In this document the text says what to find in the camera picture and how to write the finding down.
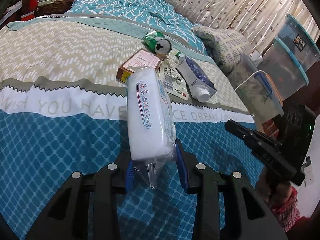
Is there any white tissue pack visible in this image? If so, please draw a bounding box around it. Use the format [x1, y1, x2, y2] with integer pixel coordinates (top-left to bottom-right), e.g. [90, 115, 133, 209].
[126, 67, 176, 189]

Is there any white blue squeeze tube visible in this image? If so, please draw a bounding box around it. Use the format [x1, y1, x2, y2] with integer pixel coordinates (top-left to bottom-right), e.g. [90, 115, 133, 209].
[176, 52, 217, 103]

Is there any clear bin blue handle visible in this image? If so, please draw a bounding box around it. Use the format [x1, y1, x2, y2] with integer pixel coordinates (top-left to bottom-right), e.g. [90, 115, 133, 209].
[228, 54, 284, 123]

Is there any clear bin teal lid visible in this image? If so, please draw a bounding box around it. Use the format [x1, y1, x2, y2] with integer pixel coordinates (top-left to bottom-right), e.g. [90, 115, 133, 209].
[257, 37, 309, 100]

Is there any red gift box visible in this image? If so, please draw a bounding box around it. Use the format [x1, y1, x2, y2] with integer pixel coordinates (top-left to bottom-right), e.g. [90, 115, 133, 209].
[20, 0, 38, 21]

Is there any crushed green soda can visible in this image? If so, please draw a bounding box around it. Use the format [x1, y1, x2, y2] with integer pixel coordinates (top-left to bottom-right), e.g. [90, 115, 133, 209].
[143, 30, 172, 54]

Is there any red brown cardboard box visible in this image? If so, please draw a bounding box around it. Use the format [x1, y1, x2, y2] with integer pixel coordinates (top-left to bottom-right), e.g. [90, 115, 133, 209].
[116, 49, 162, 83]

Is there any top clear storage bin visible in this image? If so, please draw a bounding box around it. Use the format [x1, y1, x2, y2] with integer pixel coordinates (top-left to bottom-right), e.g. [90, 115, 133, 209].
[277, 14, 319, 71]

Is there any teal white patterned quilt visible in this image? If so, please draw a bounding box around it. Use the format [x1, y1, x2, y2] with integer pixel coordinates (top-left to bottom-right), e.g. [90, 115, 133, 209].
[67, 0, 207, 55]

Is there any person's right hand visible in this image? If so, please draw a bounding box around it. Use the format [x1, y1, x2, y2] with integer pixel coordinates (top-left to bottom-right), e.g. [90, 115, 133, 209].
[255, 166, 292, 207]

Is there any patterned bed sheet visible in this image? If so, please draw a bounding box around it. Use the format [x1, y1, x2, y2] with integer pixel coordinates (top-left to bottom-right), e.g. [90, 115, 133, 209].
[1, 14, 263, 239]

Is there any white charging cable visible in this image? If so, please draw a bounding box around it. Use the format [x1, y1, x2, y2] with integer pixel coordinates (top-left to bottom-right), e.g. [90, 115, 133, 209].
[233, 70, 268, 92]

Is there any beige leaf pattern curtain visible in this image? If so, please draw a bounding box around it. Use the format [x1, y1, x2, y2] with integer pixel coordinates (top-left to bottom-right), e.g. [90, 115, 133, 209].
[166, 0, 319, 53]

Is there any white mug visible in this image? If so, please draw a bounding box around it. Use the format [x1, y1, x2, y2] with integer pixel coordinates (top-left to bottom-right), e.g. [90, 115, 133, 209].
[249, 49, 264, 66]

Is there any beige checked pillow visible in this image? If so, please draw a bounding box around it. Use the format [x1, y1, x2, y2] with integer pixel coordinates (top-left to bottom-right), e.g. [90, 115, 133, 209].
[192, 25, 252, 76]

